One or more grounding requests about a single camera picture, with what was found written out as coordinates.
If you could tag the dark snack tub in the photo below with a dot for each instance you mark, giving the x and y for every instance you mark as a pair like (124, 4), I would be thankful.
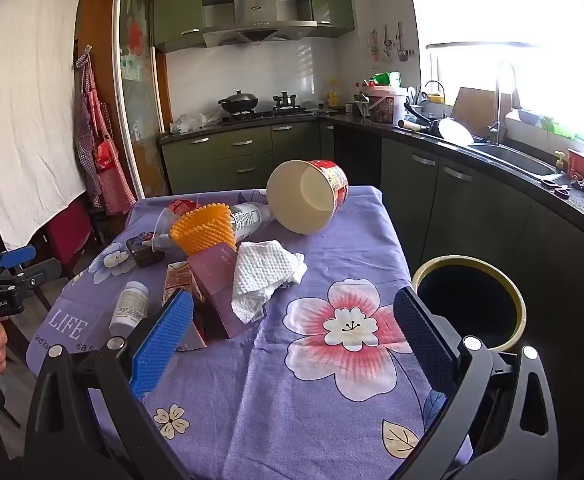
(144, 250)

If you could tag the red wrapper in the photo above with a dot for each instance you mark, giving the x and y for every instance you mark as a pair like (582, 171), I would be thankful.
(181, 206)

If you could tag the green upper cabinets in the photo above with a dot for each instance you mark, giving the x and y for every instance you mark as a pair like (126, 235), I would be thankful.
(176, 10)

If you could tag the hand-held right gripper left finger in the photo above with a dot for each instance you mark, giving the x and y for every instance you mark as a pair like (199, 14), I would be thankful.
(164, 340)

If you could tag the yellow soap dispenser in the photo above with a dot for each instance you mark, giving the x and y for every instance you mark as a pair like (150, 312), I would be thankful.
(559, 160)

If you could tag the white paper towel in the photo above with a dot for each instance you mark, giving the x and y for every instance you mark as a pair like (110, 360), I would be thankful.
(264, 272)

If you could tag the purple floral tablecloth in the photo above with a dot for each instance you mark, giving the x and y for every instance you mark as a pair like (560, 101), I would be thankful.
(272, 410)

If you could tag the gas stove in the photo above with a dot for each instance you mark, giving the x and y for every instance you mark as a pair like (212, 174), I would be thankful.
(262, 116)

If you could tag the white bucket with red label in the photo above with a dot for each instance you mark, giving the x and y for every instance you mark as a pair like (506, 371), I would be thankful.
(386, 105)

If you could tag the dark bin with yellow rim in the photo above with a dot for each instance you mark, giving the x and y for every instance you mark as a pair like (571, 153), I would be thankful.
(467, 305)

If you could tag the yellow oil bottle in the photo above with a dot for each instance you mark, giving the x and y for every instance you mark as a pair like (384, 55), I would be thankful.
(333, 95)

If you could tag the white plate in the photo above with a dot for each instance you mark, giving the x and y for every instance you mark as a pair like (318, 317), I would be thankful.
(454, 130)

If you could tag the red chair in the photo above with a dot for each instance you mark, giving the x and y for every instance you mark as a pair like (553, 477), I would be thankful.
(66, 230)

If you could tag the hanging kitchen utensils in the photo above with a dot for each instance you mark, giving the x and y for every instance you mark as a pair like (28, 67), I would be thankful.
(392, 42)

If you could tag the purple checked apron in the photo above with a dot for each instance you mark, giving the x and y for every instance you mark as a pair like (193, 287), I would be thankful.
(85, 140)

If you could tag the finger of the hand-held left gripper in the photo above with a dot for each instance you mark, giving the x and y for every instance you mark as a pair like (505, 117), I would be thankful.
(16, 256)
(36, 270)

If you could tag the red paper noodle cup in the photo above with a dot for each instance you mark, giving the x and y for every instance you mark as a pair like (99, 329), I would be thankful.
(302, 200)

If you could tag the steel sink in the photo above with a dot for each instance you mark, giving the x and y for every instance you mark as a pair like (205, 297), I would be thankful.
(512, 157)

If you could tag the green base cabinets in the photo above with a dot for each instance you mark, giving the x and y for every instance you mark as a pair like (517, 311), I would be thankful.
(242, 150)

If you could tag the green packet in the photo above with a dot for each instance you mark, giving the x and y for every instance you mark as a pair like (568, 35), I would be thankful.
(387, 79)

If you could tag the steel range hood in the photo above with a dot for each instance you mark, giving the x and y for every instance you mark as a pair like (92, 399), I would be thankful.
(257, 20)

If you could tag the white pill bottle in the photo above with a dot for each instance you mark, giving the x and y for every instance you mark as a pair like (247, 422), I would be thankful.
(129, 307)

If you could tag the clear plastic bottle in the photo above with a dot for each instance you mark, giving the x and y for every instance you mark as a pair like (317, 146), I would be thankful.
(249, 217)

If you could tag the clear plastic cup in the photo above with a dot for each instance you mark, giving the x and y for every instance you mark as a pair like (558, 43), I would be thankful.
(164, 232)

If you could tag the scissors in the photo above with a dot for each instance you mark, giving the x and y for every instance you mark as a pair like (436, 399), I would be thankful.
(557, 187)

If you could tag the black wok with lid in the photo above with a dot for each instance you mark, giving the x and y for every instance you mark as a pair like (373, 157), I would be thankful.
(239, 102)

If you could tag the wooden cutting board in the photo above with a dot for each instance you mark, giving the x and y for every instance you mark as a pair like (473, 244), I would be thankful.
(474, 107)

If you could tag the clear plastic bag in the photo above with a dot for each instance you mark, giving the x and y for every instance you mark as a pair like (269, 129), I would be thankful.
(191, 122)

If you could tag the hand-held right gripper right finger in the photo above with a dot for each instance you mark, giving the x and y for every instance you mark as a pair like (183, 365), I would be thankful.
(422, 340)

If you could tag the wooden rolling pin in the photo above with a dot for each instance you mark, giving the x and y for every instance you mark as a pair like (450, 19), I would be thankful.
(412, 125)

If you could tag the steel faucet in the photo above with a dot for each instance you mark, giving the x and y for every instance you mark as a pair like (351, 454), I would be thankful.
(502, 100)

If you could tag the white hanging sheet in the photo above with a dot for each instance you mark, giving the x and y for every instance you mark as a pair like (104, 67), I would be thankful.
(26, 135)

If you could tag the red checked apron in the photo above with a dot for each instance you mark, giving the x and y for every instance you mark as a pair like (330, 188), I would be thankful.
(109, 160)

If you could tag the red and white carton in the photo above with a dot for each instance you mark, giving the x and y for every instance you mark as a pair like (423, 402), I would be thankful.
(176, 275)

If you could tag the bright window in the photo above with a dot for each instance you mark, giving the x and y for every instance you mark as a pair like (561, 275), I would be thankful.
(512, 35)

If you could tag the mauve cardboard box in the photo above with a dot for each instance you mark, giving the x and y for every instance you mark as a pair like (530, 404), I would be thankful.
(216, 280)

